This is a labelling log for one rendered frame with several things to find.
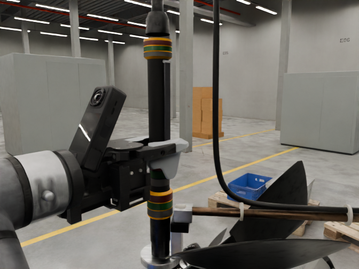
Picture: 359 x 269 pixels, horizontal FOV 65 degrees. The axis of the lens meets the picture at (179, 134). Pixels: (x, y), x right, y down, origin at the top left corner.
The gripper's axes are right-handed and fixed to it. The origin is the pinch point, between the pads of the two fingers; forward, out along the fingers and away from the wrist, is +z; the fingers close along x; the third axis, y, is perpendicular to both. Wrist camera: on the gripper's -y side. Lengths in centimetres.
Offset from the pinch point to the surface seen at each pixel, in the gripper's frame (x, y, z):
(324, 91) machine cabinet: -150, 4, 717
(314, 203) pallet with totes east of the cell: -57, 137, 330
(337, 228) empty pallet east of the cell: -21, 137, 277
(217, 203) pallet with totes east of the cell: -156, 141, 257
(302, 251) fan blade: 22.2, 11.2, -0.9
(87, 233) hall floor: -232, 150, 116
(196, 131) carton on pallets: -511, 134, 678
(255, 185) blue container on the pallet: -136, 131, 326
